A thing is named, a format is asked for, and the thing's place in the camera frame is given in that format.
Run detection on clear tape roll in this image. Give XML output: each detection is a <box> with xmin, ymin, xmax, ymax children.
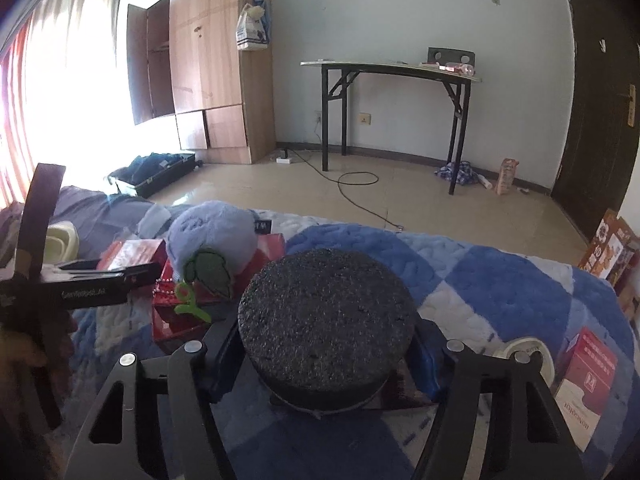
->
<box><xmin>492</xmin><ymin>336</ymin><xmax>555</xmax><ymax>387</ymax></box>

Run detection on red white diamond carton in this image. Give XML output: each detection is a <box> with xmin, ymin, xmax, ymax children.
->
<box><xmin>554</xmin><ymin>327</ymin><xmax>617</xmax><ymax>452</ymax></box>

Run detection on red white cigarette carton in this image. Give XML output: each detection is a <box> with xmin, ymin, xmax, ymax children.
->
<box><xmin>96</xmin><ymin>238</ymin><xmax>167</xmax><ymax>271</ymax></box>

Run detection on black round foam disc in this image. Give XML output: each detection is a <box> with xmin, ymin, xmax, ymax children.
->
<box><xmin>238</xmin><ymin>248</ymin><xmax>416</xmax><ymax>413</ymax></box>

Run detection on light purple plush toy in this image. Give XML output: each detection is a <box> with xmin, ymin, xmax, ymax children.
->
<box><xmin>166</xmin><ymin>200</ymin><xmax>258</xmax><ymax>323</ymax></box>

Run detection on yellow plastic basin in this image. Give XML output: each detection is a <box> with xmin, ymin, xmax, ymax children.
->
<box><xmin>43</xmin><ymin>221</ymin><xmax>80</xmax><ymax>264</ymax></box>

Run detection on red gift box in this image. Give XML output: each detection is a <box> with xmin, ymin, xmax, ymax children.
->
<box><xmin>151</xmin><ymin>234</ymin><xmax>285</xmax><ymax>354</ymax></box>

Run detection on dark blue bed sheet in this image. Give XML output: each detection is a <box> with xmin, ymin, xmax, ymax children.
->
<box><xmin>0</xmin><ymin>184</ymin><xmax>172</xmax><ymax>261</ymax></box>

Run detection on red curtain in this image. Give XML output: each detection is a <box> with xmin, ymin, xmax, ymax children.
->
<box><xmin>0</xmin><ymin>25</ymin><xmax>35</xmax><ymax>208</ymax></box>

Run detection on open black suitcase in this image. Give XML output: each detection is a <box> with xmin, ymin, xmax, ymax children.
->
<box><xmin>106</xmin><ymin>153</ymin><xmax>203</xmax><ymax>198</ymax></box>

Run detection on pink carton on floor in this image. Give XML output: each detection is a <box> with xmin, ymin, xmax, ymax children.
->
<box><xmin>495</xmin><ymin>158</ymin><xmax>518</xmax><ymax>195</ymax></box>

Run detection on blue checkered cloth on floor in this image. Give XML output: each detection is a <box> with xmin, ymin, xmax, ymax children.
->
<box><xmin>435</xmin><ymin>160</ymin><xmax>480</xmax><ymax>185</ymax></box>

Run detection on dark brown door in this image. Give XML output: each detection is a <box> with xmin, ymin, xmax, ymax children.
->
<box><xmin>551</xmin><ymin>0</ymin><xmax>639</xmax><ymax>238</ymax></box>

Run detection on wooden wardrobe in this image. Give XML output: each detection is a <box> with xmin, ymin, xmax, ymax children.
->
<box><xmin>124</xmin><ymin>0</ymin><xmax>277</xmax><ymax>164</ymax></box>

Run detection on white plastic bag hanging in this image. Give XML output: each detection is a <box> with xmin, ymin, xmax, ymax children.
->
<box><xmin>235</xmin><ymin>0</ymin><xmax>270</xmax><ymax>51</ymax></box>

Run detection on black folding table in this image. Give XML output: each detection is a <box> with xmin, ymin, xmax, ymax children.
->
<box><xmin>300</xmin><ymin>60</ymin><xmax>482</xmax><ymax>171</ymax></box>

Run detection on pink items on table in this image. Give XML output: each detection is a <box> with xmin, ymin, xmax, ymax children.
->
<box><xmin>419</xmin><ymin>62</ymin><xmax>475</xmax><ymax>77</ymax></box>

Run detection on printed cardboard box by wall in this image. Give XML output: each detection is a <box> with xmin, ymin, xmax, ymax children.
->
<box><xmin>578</xmin><ymin>209</ymin><xmax>639</xmax><ymax>286</ymax></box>

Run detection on black floor cable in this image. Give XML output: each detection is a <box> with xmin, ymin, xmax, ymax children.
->
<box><xmin>284</xmin><ymin>146</ymin><xmax>407</xmax><ymax>233</ymax></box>

